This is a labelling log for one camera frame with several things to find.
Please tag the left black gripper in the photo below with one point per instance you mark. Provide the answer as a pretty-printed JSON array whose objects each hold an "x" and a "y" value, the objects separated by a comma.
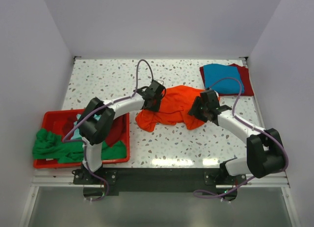
[{"x": 152, "y": 103}]

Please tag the folded blue t shirt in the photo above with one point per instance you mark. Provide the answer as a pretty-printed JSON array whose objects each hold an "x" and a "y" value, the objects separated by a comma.
[{"x": 223, "y": 79}]

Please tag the green t shirt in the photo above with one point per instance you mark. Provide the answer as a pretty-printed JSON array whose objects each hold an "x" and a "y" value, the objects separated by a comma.
[{"x": 48, "y": 145}]

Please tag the light blue t shirt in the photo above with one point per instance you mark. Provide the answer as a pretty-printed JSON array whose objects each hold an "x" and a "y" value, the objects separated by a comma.
[{"x": 76, "y": 135}]

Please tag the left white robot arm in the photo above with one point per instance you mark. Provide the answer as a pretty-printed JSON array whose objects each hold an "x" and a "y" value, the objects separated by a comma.
[{"x": 94, "y": 132}]

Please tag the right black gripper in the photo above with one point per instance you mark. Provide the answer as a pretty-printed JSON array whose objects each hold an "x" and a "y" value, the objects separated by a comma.
[{"x": 198, "y": 111}]

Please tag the orange t shirt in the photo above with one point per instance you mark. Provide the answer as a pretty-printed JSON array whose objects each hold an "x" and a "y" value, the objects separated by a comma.
[{"x": 174, "y": 109}]

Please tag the folded dark red t shirt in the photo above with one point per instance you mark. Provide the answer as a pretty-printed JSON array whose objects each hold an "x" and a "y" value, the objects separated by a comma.
[{"x": 244, "y": 74}]

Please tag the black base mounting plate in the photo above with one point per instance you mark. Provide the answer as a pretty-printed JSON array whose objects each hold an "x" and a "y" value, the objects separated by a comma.
[{"x": 199, "y": 181}]

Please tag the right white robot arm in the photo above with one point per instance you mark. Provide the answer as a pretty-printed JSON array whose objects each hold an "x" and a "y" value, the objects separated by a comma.
[{"x": 265, "y": 153}]

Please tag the red plastic bin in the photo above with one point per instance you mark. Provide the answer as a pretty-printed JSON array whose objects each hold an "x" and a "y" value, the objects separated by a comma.
[{"x": 48, "y": 123}]

